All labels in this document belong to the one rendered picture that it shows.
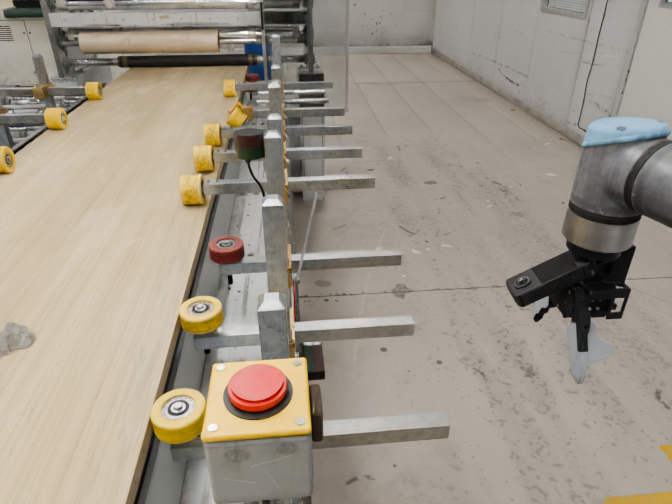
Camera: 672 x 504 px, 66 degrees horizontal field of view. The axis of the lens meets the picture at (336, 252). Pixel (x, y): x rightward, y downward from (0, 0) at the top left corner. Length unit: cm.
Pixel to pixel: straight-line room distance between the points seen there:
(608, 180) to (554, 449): 145
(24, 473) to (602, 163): 83
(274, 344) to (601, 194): 45
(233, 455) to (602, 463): 180
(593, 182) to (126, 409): 72
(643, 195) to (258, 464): 52
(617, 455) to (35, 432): 179
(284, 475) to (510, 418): 176
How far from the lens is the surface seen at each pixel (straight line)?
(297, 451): 36
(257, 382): 36
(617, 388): 238
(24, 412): 92
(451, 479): 188
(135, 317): 103
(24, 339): 104
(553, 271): 79
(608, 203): 73
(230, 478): 38
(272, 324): 64
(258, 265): 123
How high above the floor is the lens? 148
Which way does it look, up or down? 30 degrees down
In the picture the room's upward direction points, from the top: straight up
